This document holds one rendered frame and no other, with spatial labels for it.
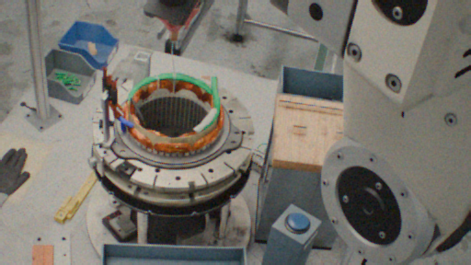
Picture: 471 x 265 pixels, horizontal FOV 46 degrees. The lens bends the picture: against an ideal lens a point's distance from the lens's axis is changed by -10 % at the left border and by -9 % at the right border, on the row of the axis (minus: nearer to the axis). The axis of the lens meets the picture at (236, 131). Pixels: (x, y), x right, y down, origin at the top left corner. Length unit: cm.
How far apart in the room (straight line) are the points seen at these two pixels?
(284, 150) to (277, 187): 9
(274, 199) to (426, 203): 72
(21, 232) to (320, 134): 72
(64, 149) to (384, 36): 134
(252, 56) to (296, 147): 205
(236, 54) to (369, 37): 295
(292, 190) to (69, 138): 64
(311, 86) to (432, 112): 98
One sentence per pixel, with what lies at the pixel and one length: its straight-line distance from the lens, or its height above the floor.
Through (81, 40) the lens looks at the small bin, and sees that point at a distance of 194.
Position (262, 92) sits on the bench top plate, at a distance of 177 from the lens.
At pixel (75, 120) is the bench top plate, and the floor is 78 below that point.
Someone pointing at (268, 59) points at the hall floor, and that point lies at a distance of 323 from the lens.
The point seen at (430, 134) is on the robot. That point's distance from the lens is 49.
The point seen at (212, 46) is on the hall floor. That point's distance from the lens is 326.
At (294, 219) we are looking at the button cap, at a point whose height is 104.
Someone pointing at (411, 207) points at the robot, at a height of 148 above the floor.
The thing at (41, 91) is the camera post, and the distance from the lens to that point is 158.
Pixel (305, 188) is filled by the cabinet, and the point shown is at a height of 99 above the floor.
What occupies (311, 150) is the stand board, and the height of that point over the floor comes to 106.
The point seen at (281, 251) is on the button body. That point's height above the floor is 98.
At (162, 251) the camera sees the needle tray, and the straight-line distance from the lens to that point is 103.
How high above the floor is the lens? 190
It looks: 43 degrees down
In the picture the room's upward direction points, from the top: 9 degrees clockwise
